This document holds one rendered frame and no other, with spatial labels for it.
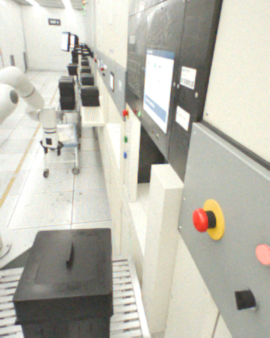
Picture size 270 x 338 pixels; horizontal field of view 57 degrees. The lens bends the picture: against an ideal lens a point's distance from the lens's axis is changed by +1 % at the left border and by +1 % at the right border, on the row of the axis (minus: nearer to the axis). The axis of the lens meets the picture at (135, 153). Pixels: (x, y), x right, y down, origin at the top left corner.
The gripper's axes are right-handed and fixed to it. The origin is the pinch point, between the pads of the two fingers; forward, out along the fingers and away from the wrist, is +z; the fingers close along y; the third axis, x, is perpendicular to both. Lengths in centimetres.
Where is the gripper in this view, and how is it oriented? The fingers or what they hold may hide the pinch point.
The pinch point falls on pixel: (52, 153)
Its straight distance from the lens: 170.2
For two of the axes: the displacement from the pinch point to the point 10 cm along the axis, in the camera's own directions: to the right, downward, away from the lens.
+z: -0.5, 9.1, 4.1
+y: 9.7, 1.4, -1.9
